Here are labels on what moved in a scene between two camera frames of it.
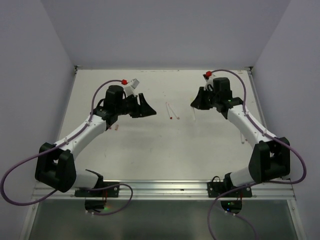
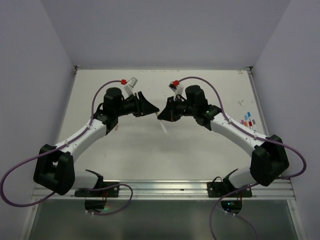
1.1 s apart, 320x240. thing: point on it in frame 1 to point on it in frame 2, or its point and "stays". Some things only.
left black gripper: [142, 109] stays
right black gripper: [198, 102] to [169, 113]
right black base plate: [215, 189] stays
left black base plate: [111, 192] stays
